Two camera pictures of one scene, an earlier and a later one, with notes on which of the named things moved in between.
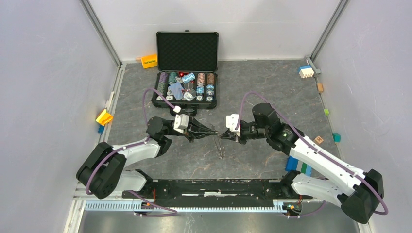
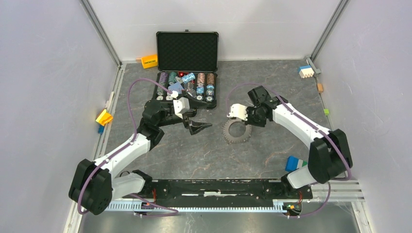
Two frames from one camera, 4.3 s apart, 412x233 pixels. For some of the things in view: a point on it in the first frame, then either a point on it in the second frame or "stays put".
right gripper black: [226, 135] to [249, 110]
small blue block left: [100, 129] stays put
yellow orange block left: [104, 118] stays put
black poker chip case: [187, 64] stays put
